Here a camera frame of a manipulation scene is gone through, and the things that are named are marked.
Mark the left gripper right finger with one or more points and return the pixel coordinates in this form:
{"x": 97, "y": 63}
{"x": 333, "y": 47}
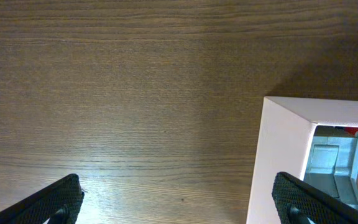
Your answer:
{"x": 299, "y": 202}

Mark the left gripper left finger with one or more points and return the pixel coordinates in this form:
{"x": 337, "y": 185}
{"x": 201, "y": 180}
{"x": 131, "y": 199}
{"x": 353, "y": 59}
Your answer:
{"x": 60, "y": 202}

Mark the yellow grey toy truck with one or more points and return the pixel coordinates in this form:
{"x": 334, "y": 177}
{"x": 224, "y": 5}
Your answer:
{"x": 333, "y": 165}

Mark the white cardboard box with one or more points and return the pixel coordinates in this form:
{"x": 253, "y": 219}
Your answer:
{"x": 286, "y": 131}

